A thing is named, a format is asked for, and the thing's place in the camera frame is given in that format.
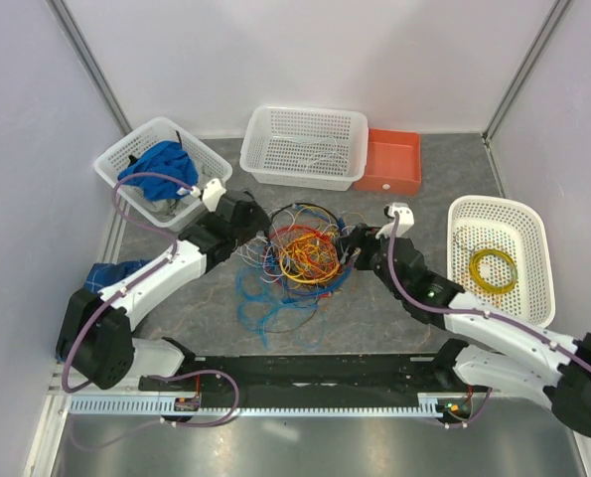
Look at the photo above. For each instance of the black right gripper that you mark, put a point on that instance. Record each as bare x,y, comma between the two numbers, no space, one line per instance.
364,238

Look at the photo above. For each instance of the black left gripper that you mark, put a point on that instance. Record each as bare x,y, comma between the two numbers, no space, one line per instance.
257,222

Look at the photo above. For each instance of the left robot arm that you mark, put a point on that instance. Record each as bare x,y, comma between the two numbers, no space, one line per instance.
96,338

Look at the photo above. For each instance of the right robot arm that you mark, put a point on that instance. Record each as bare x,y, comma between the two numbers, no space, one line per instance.
491,350

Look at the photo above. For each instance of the grey cloth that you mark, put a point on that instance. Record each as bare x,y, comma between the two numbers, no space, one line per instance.
176,206

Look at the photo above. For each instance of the white perforated basket middle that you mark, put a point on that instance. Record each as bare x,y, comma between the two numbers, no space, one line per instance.
307,147

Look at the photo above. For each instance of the white perforated basket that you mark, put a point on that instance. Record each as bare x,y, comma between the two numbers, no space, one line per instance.
117,158
497,249
307,147

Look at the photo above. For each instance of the white perforated basket left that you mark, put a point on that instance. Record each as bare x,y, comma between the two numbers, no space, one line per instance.
117,158

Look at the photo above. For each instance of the orange plastic tray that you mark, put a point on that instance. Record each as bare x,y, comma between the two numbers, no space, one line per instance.
393,163

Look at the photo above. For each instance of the white perforated basket right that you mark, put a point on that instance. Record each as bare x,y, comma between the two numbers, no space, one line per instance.
497,249

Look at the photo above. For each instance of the blue plaid cloth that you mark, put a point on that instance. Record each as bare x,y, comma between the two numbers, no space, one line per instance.
103,274

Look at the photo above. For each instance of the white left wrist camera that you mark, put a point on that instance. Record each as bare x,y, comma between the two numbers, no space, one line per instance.
212,193

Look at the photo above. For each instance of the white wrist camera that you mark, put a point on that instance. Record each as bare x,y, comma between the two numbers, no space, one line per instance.
401,220
212,193

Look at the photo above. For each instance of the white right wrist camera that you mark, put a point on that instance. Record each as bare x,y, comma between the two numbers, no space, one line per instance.
401,220

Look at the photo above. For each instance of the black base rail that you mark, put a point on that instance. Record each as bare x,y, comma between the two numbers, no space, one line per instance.
333,381

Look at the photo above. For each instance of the aluminium frame post left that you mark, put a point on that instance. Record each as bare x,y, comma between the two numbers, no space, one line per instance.
73,32

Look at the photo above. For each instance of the aluminium frame post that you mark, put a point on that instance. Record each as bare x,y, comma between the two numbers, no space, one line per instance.
73,32
541,40

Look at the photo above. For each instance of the aluminium frame post right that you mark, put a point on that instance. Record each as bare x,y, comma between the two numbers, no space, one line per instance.
541,40

